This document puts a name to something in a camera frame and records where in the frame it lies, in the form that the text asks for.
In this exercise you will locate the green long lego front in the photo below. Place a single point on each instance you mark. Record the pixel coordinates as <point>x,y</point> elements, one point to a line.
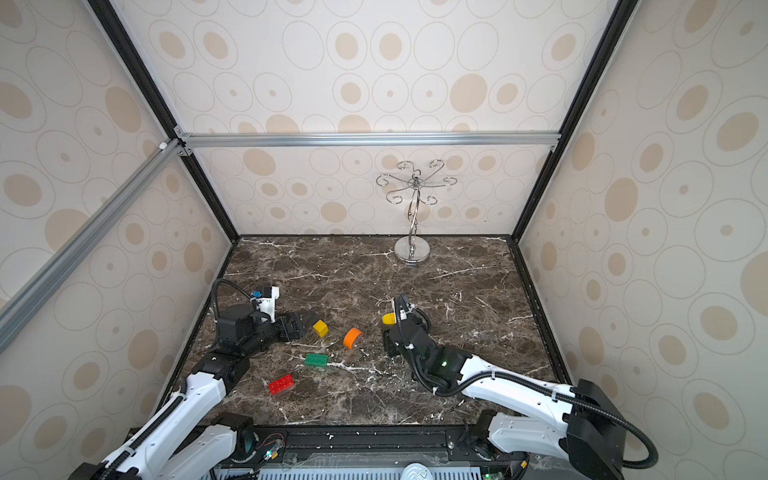
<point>316,360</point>

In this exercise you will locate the yellow square lego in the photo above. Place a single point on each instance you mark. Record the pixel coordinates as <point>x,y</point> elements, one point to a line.
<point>321,328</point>
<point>389,319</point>

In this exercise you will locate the chrome hook stand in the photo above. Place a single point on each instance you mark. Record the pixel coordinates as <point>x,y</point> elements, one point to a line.
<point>412,249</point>

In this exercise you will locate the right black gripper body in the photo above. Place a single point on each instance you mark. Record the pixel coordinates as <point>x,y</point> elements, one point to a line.
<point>399,327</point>

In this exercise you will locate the left slanted aluminium rail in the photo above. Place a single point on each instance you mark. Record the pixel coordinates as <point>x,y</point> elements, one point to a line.
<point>35,293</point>

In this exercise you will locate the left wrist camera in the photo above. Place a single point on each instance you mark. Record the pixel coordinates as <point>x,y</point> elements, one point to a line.
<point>263,301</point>

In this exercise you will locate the red long lego left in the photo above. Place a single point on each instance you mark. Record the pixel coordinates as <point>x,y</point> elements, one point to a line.
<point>281,385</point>

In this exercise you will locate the orange round lego piece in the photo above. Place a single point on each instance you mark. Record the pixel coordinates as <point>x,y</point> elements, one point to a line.
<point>351,338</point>

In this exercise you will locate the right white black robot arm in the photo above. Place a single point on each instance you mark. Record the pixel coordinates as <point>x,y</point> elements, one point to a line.
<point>528,402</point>

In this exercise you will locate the yellow square lego back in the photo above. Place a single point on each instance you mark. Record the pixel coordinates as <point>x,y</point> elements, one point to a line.
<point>389,319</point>

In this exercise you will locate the horizontal aluminium rail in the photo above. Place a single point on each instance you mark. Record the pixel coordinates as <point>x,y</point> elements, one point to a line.
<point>381,139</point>

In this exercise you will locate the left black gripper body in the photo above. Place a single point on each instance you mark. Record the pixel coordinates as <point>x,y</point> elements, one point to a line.
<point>265,335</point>

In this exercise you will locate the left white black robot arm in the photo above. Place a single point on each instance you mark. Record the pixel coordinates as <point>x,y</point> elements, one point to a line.
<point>174,414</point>

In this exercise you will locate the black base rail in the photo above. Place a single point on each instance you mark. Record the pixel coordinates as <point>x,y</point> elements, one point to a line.
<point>454,442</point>

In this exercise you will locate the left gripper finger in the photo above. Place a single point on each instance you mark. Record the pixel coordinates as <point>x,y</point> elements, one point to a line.
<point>290,330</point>
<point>303,318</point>

